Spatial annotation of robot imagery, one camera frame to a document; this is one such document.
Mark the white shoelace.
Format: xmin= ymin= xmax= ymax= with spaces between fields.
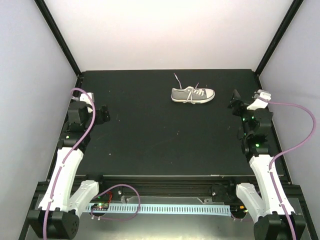
xmin=171 ymin=73 xmax=204 ymax=104

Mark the grey canvas sneaker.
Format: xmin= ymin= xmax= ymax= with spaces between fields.
xmin=171 ymin=86 xmax=216 ymax=104

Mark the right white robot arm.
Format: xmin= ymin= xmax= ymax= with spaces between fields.
xmin=227 ymin=89 xmax=306 ymax=240

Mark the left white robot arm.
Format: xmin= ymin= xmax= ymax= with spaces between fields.
xmin=27 ymin=100 xmax=111 ymax=240

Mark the small green circuit board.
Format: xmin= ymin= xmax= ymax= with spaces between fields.
xmin=90 ymin=202 xmax=110 ymax=211

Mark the right small circuit board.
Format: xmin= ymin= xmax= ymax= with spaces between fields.
xmin=230 ymin=205 xmax=248 ymax=213

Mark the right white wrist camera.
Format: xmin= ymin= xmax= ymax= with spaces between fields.
xmin=246 ymin=89 xmax=272 ymax=111

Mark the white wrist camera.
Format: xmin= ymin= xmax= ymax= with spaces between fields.
xmin=71 ymin=92 xmax=95 ymax=104
xmin=246 ymin=89 xmax=272 ymax=111

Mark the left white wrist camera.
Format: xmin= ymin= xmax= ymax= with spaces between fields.
xmin=71 ymin=92 xmax=95 ymax=104

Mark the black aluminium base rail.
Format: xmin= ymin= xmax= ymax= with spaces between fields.
xmin=74 ymin=174 xmax=251 ymax=201

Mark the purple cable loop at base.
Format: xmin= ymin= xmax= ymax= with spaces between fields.
xmin=89 ymin=183 xmax=141 ymax=222

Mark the right black frame post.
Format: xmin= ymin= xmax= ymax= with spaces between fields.
xmin=255 ymin=0 xmax=304 ymax=77

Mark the black frame post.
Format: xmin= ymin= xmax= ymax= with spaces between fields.
xmin=34 ymin=0 xmax=82 ymax=77
xmin=255 ymin=0 xmax=304 ymax=77

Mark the light blue slotted cable duct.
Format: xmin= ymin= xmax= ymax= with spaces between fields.
xmin=84 ymin=203 xmax=231 ymax=217

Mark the left black frame post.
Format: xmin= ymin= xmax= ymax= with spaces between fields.
xmin=34 ymin=0 xmax=82 ymax=77

